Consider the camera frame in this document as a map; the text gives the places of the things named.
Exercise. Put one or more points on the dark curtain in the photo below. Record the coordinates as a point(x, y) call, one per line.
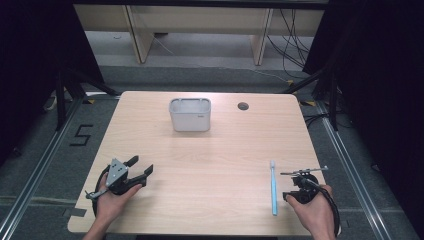
point(383, 83)
point(30, 66)

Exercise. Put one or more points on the person's left hand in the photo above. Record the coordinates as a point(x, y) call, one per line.
point(110, 205)

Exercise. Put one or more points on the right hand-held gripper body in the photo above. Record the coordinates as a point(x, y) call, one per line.
point(305, 193)

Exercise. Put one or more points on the grey plastic container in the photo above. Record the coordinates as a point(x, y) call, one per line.
point(190, 118)

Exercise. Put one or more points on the person's right hand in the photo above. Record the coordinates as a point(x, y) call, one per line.
point(316, 213)

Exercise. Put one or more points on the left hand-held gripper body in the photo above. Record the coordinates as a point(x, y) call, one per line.
point(117, 173)

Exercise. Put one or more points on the black metal stand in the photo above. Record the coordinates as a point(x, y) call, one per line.
point(333, 100)
point(61, 100)

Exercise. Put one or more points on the metal floor rail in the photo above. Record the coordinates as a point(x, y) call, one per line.
point(350, 173)
point(40, 163)

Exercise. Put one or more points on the blue toothbrush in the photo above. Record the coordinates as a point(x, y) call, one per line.
point(273, 190)

